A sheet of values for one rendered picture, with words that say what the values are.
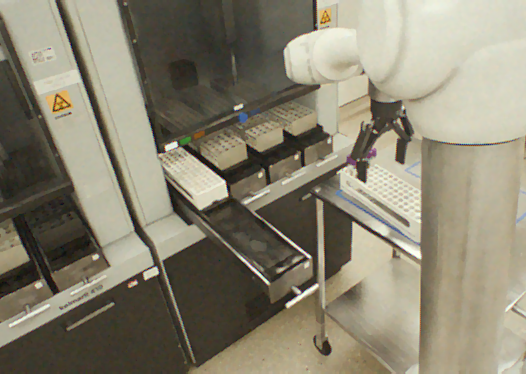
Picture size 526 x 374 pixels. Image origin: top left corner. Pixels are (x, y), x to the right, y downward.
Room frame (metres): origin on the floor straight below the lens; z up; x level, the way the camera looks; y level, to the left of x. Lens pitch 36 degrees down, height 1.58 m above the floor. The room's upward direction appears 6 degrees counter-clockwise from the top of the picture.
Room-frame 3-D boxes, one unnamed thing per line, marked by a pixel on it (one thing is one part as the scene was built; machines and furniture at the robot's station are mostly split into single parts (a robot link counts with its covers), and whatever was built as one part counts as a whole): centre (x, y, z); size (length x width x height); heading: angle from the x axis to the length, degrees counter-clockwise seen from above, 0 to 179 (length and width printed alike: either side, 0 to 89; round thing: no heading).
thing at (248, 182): (1.42, 0.23, 0.78); 0.73 x 0.14 x 0.09; 33
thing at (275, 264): (1.00, 0.14, 0.78); 0.73 x 0.14 x 0.09; 33
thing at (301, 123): (1.39, -0.15, 0.85); 0.12 x 0.02 x 0.06; 122
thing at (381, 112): (0.95, -0.31, 1.08); 0.08 x 0.07 x 0.09; 118
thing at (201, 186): (1.15, 0.24, 0.83); 0.30 x 0.10 x 0.06; 33
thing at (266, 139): (1.31, -0.02, 0.85); 0.12 x 0.02 x 0.06; 123
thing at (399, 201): (0.92, -0.32, 0.85); 0.30 x 0.10 x 0.06; 28
